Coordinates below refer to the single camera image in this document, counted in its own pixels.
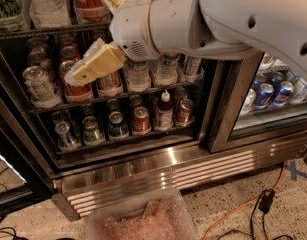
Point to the red Coca-Cola can top shelf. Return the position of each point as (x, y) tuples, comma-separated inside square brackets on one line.
[(90, 11)]

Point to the silver slim can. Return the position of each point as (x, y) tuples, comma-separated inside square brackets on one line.
[(191, 68)]

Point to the water bottle middle left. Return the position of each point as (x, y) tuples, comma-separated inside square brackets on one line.
[(138, 77)]

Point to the blue silver can bottom left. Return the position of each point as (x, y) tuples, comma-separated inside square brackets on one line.
[(67, 139)]

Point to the water bottle middle right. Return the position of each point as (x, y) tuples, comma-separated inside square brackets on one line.
[(166, 69)]

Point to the white cap juice bottle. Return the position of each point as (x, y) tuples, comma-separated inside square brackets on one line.
[(164, 111)]

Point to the green LaCroix can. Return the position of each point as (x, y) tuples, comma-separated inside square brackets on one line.
[(7, 5)]

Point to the green can bottom shelf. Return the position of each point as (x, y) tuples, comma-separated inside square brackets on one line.
[(92, 134)]

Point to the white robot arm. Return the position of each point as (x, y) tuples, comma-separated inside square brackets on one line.
[(213, 29)]

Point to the stainless steel fridge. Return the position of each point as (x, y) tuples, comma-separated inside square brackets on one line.
[(33, 168)]

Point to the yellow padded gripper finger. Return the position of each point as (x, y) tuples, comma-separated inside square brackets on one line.
[(118, 6), (98, 61)]

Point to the clear plastic bin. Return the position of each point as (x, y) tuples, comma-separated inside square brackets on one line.
[(155, 215)]

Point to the steel fridge sliding door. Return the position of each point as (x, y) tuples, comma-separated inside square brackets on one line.
[(238, 82)]

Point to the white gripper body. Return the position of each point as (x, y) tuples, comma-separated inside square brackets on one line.
[(130, 25)]

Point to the blue can bottom shelf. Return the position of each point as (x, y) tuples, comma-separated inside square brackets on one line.
[(117, 126)]

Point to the copper can bottom shelf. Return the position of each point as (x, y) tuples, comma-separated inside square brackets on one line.
[(184, 114)]

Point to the blue Pepsi can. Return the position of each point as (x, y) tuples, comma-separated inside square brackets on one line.
[(264, 93)]

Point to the black power adapter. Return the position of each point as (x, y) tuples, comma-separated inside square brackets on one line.
[(266, 201)]

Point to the bronze can middle shelf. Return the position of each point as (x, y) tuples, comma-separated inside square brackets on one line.
[(110, 85)]

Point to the red Coca-Cola can front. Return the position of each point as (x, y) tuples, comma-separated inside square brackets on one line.
[(73, 94)]

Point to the red can bottom shelf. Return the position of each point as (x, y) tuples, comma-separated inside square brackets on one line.
[(141, 121)]

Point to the silver can front left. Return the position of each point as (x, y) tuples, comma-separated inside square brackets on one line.
[(44, 94)]

